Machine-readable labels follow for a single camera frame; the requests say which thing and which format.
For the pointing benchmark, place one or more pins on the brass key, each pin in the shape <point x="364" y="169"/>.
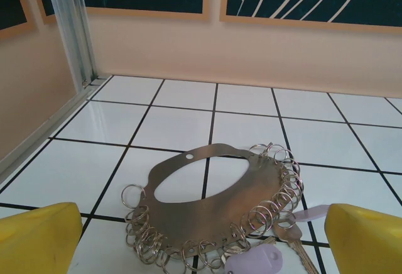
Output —
<point x="289" y="234"/>

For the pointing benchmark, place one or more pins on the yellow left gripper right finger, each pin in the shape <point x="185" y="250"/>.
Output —
<point x="367" y="242"/>

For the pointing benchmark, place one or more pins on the metal keyring plate with rings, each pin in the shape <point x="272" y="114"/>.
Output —
<point x="220" y="211"/>

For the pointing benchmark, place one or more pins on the lilac plastic key tag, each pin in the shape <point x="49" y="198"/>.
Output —
<point x="251" y="259"/>
<point x="311" y="214"/>

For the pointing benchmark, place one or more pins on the aluminium side rail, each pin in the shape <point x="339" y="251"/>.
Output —
<point x="47" y="128"/>

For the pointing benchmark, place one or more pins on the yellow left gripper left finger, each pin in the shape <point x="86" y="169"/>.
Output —
<point x="37" y="239"/>

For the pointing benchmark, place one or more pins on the aluminium corner post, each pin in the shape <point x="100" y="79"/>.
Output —
<point x="72" y="19"/>

